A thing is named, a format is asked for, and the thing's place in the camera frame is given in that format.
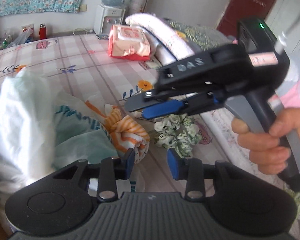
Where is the person's right hand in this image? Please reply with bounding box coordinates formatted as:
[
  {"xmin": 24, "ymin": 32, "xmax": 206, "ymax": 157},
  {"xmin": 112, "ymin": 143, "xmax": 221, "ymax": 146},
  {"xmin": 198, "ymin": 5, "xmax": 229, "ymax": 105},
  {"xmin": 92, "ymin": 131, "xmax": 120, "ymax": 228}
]
[{"xmin": 231, "ymin": 108, "xmax": 300, "ymax": 175}]

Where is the green floral scrunchie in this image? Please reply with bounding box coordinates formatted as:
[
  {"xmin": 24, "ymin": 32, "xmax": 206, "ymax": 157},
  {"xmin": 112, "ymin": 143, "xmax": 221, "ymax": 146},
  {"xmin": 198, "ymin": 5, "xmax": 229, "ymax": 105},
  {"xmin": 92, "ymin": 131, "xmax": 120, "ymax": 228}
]
[{"xmin": 154, "ymin": 114, "xmax": 203, "ymax": 158}]

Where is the orange striped cloth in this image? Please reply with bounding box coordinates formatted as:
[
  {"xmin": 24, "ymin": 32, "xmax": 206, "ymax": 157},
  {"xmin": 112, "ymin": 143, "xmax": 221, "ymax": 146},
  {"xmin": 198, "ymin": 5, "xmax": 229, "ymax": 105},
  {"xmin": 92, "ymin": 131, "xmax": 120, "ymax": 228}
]
[{"xmin": 85, "ymin": 100, "xmax": 150, "ymax": 164}]

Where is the green leaf pattern pillow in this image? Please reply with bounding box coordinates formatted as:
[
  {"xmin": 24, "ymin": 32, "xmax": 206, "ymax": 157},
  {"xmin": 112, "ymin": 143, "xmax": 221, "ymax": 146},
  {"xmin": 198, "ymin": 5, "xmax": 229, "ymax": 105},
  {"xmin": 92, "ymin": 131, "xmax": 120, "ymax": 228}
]
[{"xmin": 167, "ymin": 20, "xmax": 232, "ymax": 52}]

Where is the white grey folded blanket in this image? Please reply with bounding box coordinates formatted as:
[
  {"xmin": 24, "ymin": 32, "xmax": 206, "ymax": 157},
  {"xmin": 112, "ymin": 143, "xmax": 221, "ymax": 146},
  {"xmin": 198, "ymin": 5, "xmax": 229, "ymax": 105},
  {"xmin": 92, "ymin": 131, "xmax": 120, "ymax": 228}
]
[{"xmin": 125, "ymin": 13, "xmax": 194, "ymax": 66}]

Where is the red wet wipes pack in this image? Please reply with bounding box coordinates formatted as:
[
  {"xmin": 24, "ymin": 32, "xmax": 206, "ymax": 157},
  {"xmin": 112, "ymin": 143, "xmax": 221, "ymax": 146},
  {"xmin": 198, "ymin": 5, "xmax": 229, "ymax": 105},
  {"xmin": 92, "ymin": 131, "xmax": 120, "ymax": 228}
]
[{"xmin": 108, "ymin": 24, "xmax": 151, "ymax": 61}]

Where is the pink checked tablecloth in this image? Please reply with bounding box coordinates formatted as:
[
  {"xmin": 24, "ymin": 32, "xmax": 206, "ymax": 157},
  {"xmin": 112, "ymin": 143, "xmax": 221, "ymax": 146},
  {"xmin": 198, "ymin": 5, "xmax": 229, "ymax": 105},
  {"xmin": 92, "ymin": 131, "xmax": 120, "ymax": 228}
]
[{"xmin": 0, "ymin": 34, "xmax": 229, "ymax": 193}]

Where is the dark red door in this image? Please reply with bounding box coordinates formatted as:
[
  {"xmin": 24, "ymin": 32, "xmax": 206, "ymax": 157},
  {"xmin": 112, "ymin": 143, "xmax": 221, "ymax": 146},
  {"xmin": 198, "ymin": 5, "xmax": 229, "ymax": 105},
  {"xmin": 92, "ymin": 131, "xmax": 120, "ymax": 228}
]
[{"xmin": 217, "ymin": 0, "xmax": 276, "ymax": 36}]

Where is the white plastic bag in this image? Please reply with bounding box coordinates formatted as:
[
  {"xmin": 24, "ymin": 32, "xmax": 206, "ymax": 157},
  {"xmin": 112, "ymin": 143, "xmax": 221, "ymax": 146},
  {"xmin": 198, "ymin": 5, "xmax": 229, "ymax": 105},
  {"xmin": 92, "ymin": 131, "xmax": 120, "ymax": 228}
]
[{"xmin": 0, "ymin": 70, "xmax": 117, "ymax": 194}]

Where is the white water dispenser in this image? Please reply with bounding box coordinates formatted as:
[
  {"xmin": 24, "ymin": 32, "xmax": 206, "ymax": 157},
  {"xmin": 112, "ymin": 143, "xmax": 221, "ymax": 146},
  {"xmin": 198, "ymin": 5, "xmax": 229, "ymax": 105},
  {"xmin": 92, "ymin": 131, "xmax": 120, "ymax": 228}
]
[{"xmin": 93, "ymin": 4, "xmax": 126, "ymax": 34}]

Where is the red thermos bottle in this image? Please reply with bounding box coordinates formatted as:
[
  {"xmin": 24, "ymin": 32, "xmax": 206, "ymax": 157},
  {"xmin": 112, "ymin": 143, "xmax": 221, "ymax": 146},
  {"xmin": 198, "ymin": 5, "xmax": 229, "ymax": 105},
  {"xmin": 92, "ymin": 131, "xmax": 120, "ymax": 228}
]
[{"xmin": 39, "ymin": 23, "xmax": 47, "ymax": 40}]

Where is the clear plastic bag clutter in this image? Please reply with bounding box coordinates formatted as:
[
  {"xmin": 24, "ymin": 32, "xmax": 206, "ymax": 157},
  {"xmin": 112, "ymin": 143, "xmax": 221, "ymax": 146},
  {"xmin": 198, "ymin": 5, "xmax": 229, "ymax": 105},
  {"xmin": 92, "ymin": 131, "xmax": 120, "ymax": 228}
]
[{"xmin": 0, "ymin": 24, "xmax": 34, "ymax": 50}]

